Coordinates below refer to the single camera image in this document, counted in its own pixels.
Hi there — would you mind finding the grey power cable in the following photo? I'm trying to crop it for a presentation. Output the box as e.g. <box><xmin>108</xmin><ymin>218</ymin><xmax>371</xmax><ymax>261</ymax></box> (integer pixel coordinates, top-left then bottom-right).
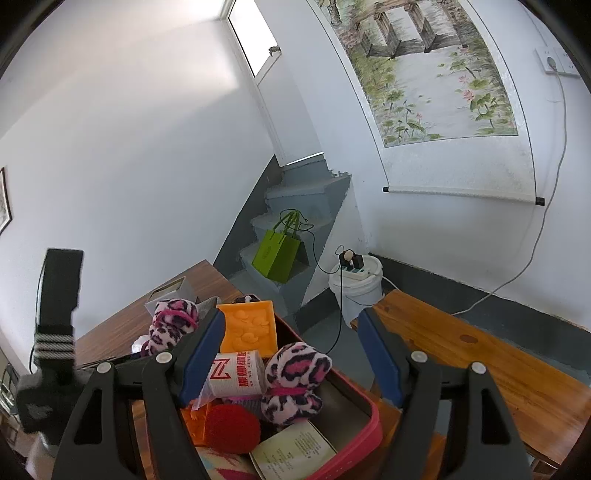
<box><xmin>450</xmin><ymin>57</ymin><xmax>569</xmax><ymax>318</ymax></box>

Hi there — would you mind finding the concrete staircase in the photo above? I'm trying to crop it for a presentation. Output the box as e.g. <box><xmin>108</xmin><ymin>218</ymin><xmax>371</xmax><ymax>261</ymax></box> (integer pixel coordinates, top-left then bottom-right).
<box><xmin>215</xmin><ymin>153</ymin><xmax>351</xmax><ymax>323</ymax></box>

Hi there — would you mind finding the white paper booklet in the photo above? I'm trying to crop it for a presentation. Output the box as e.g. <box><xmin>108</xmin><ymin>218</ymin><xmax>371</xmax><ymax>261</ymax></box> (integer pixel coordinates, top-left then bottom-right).
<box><xmin>249</xmin><ymin>421</ymin><xmax>337</xmax><ymax>480</ymax></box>

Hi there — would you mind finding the grey tissue box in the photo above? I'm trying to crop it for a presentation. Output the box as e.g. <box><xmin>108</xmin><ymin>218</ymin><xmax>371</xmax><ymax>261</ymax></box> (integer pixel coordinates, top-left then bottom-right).
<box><xmin>144</xmin><ymin>276</ymin><xmax>197</xmax><ymax>315</ymax></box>

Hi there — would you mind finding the pink leopard plush scrunchie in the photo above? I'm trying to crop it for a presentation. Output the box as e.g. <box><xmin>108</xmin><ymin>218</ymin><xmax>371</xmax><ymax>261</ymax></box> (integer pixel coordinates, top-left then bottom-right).
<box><xmin>140</xmin><ymin>299</ymin><xmax>199</xmax><ymax>356</ymax></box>

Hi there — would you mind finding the green paper gift bag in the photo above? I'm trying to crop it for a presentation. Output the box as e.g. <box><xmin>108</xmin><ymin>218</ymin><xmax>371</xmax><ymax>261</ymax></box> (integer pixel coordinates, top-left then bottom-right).
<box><xmin>252</xmin><ymin>209</ymin><xmax>310</xmax><ymax>284</ymax></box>

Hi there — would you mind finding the pink leopard plush ball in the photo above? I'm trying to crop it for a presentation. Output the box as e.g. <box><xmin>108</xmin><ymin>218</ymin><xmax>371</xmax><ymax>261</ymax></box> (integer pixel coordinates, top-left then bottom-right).
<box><xmin>260</xmin><ymin>342</ymin><xmax>332</xmax><ymax>426</ymax></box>

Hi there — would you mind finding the wooden bench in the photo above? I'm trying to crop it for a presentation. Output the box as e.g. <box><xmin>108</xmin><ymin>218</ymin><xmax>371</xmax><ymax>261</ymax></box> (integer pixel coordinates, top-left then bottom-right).
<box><xmin>351</xmin><ymin>288</ymin><xmax>591</xmax><ymax>480</ymax></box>

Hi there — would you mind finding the white plastic bucket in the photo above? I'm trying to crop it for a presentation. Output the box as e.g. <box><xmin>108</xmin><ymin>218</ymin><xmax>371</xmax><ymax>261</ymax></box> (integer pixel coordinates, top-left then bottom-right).
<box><xmin>329</xmin><ymin>255</ymin><xmax>384</xmax><ymax>326</ymax></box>

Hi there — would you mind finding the red yarn ball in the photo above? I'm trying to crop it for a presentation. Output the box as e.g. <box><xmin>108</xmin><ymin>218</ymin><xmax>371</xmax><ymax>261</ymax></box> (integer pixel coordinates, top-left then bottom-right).
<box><xmin>204</xmin><ymin>404</ymin><xmax>262</xmax><ymax>455</ymax></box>

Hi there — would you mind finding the orange toy block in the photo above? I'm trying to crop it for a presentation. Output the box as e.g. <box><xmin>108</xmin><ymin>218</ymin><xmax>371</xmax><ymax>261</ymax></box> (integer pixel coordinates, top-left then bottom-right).
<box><xmin>180</xmin><ymin>400</ymin><xmax>219</xmax><ymax>447</ymax></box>

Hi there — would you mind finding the orange embossed toy cube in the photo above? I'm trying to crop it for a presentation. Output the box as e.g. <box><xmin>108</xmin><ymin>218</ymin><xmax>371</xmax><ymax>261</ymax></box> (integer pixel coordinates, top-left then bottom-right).
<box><xmin>218</xmin><ymin>300</ymin><xmax>279</xmax><ymax>359</ymax></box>

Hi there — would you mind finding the white wall socket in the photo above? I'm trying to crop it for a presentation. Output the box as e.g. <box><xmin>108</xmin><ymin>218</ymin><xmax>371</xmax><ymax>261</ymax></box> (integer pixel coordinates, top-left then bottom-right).
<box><xmin>536</xmin><ymin>47</ymin><xmax>580</xmax><ymax>78</ymax></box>

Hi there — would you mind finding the framed wall picture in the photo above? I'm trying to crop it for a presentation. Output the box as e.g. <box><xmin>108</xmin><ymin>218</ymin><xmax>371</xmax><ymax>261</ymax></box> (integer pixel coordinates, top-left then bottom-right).
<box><xmin>0</xmin><ymin>167</ymin><xmax>12</xmax><ymax>233</ymax></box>

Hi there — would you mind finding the hanging landscape scroll painting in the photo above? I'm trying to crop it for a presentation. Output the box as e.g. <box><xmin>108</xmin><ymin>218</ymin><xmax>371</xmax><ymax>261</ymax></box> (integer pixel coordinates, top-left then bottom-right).
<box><xmin>310</xmin><ymin>1</ymin><xmax>538</xmax><ymax>203</ymax></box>

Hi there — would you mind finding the white power strip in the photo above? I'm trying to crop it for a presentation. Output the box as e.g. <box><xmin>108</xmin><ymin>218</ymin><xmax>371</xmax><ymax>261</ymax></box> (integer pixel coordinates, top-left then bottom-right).
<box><xmin>339</xmin><ymin>265</ymin><xmax>381</xmax><ymax>282</ymax></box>

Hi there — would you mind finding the white red-print tissue pack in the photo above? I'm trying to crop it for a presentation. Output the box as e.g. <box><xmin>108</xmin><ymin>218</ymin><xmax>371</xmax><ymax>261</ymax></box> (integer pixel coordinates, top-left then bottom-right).
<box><xmin>204</xmin><ymin>350</ymin><xmax>266</xmax><ymax>399</ymax></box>

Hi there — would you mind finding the pink storage box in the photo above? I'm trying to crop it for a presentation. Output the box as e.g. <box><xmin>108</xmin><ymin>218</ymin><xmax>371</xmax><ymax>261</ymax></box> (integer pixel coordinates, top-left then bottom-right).
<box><xmin>128</xmin><ymin>299</ymin><xmax>385</xmax><ymax>480</ymax></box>

